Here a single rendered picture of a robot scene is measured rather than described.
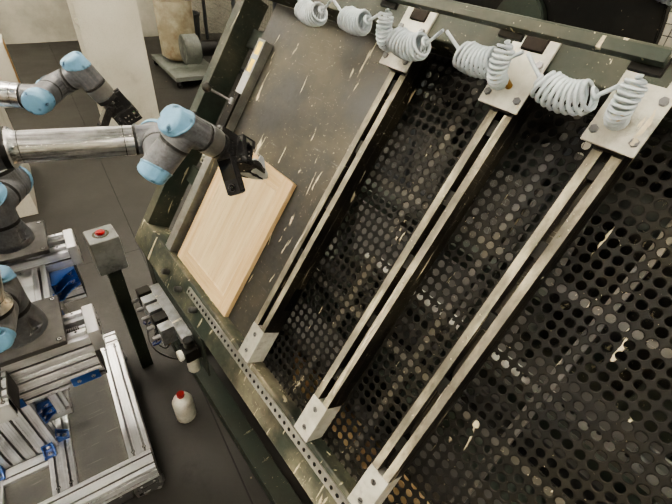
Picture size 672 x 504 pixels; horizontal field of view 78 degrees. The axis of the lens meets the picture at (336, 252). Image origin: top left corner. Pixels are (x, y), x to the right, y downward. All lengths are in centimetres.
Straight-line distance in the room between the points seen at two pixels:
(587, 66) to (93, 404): 228
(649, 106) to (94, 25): 495
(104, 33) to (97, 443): 412
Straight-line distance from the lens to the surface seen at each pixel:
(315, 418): 124
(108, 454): 222
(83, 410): 238
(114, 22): 532
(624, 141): 94
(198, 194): 185
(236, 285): 157
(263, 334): 137
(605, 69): 102
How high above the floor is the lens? 207
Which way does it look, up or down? 39 degrees down
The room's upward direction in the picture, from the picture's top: 5 degrees clockwise
